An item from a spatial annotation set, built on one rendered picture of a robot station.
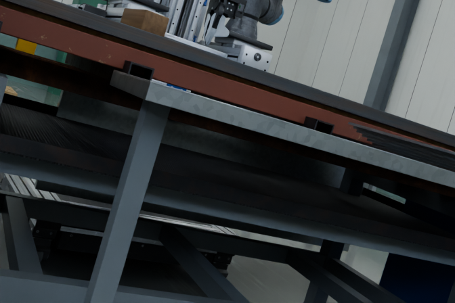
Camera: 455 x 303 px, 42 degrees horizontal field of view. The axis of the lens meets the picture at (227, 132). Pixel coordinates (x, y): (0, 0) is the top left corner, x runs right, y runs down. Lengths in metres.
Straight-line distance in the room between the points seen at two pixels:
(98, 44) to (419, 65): 10.34
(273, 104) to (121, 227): 0.48
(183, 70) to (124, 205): 0.35
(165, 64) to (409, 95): 10.18
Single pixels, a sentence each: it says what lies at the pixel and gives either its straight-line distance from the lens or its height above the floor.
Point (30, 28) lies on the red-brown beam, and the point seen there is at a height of 0.78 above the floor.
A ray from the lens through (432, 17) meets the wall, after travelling 11.57.
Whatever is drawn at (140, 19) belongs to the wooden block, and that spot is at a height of 0.87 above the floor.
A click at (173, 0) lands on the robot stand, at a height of 1.09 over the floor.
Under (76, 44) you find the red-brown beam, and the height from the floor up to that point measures 0.78.
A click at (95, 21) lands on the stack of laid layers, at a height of 0.83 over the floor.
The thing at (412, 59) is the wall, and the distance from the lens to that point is 11.53.
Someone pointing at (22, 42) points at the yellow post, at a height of 0.75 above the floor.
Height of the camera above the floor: 0.75
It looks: 3 degrees down
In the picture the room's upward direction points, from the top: 17 degrees clockwise
